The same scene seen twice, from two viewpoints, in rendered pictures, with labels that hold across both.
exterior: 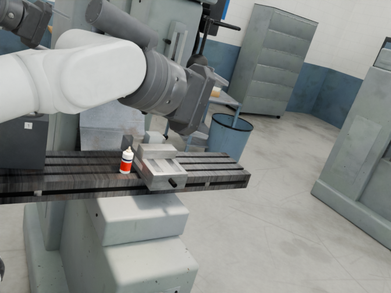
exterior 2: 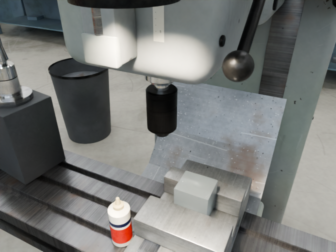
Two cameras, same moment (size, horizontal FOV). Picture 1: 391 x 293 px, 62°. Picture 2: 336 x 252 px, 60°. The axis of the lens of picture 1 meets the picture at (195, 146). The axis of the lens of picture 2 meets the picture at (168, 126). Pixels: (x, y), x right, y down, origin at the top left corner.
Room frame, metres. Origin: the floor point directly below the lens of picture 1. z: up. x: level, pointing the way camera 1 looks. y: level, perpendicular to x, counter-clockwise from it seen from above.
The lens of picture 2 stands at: (1.04, -0.12, 1.44)
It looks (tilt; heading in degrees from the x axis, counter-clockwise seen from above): 31 degrees down; 62
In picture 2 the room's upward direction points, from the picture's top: straight up
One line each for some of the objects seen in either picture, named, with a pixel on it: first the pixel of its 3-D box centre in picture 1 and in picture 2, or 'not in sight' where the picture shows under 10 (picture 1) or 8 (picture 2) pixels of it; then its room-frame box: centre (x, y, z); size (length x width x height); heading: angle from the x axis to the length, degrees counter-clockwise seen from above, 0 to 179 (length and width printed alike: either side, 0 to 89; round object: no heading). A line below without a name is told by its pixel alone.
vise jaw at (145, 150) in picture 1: (157, 151); (182, 229); (1.21, 0.14, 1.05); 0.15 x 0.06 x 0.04; 126
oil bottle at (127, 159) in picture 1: (127, 158); (120, 219); (1.14, 0.24, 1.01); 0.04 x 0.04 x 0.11
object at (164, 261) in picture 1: (114, 259); not in sight; (1.20, 0.22, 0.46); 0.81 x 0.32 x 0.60; 36
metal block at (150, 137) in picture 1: (152, 140); (195, 197); (1.26, 0.18, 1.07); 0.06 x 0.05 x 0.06; 126
